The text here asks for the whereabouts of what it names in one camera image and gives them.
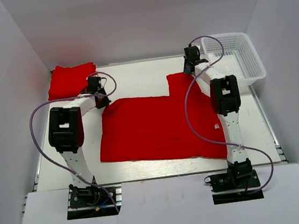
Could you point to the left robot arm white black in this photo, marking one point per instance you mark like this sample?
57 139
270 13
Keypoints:
66 130

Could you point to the white plastic basket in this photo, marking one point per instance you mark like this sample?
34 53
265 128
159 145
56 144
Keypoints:
239 57

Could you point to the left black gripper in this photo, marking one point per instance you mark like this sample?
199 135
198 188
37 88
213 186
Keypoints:
105 103

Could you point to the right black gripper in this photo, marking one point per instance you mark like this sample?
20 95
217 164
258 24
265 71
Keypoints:
186 69

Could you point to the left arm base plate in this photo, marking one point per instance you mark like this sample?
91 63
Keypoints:
89 203

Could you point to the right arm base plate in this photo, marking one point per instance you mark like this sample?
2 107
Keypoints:
225 191

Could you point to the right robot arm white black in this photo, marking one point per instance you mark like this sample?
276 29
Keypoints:
226 101

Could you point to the folded red t shirt stack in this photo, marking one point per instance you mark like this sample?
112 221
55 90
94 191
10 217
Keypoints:
69 82

